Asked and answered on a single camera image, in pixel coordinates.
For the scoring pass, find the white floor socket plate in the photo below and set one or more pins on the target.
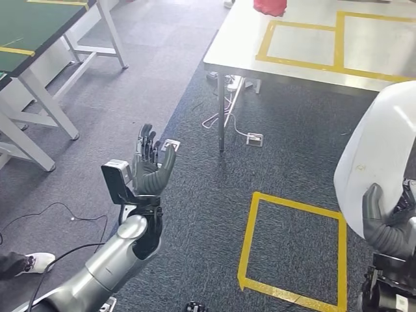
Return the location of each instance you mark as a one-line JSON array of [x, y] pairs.
[[170, 145]]

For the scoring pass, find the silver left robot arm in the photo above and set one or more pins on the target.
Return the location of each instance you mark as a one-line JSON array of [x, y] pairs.
[[110, 267]]

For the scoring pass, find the yellow floor tape square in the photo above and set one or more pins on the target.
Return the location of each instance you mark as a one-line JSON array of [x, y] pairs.
[[342, 258]]

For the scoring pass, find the red plastic bag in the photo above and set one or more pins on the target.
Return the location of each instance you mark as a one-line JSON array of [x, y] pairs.
[[269, 6]]

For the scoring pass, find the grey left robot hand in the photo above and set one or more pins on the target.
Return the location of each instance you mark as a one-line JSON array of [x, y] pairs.
[[149, 178]]

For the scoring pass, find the steel workbench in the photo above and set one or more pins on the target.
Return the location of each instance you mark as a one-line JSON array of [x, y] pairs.
[[309, 43]]

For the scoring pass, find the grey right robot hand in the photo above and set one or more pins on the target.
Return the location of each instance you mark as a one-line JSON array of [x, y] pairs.
[[389, 237]]

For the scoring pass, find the yellow tape grid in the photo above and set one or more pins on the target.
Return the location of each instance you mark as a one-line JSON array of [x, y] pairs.
[[340, 43]]

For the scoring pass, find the green top white table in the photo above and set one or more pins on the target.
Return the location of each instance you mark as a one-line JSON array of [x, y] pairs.
[[32, 26]]

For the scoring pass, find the white curved plastic part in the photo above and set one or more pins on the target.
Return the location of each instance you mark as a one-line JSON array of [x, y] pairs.
[[374, 150]]

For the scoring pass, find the white power strip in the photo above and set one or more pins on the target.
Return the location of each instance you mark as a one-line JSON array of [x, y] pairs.
[[234, 84]]

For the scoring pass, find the silver floor socket box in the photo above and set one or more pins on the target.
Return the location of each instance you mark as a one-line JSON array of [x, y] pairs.
[[254, 140]]

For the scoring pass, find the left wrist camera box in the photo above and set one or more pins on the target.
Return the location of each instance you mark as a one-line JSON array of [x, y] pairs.
[[115, 183]]

